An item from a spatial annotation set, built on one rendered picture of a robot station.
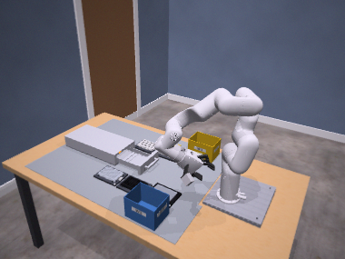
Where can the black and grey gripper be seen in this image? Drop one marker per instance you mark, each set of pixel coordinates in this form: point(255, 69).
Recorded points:
point(195, 161)

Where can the yellow open-top bin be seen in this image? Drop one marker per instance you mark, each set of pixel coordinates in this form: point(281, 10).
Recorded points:
point(205, 144)

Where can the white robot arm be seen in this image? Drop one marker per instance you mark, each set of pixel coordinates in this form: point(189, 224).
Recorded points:
point(236, 157)

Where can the blue open-top bin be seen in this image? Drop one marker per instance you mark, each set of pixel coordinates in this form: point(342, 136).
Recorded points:
point(140, 203)

